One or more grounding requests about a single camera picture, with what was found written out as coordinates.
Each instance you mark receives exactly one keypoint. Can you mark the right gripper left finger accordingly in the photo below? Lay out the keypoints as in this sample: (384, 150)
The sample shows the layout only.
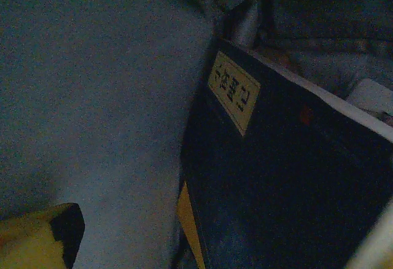
(30, 241)

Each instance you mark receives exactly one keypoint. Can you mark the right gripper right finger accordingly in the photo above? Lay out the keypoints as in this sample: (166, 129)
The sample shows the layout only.
(377, 247)

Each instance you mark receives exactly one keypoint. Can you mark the navy book with yellow label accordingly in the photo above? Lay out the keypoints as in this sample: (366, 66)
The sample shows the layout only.
(291, 173)

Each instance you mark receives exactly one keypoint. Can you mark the navy blue backpack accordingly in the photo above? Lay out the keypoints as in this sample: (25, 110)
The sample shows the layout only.
(92, 97)

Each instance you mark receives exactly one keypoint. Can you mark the yellow paperback book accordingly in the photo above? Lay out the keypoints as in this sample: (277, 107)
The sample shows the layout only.
(188, 226)

